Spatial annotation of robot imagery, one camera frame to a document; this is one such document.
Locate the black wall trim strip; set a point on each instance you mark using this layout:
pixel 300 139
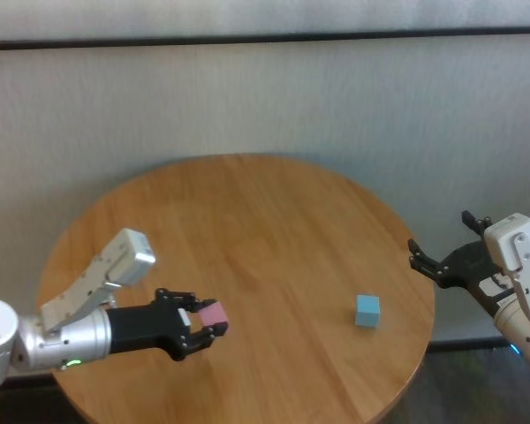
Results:
pixel 265 38

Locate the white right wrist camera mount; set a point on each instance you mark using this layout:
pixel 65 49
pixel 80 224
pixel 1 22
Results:
pixel 514 247

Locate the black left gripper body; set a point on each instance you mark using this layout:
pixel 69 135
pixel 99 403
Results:
pixel 146 327

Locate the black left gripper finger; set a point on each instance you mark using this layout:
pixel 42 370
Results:
pixel 201 339
pixel 192 301

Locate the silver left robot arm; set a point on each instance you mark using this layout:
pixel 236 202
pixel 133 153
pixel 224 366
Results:
pixel 62 340

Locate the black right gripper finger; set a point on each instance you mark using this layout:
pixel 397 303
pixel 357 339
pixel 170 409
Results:
pixel 474 222
pixel 424 262

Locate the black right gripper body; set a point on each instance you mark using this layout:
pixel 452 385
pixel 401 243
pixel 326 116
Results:
pixel 466 265

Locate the blue cube block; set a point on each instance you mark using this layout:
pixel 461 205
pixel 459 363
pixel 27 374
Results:
pixel 367 312

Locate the pink cube block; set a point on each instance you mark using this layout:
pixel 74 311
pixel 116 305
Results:
pixel 214 314

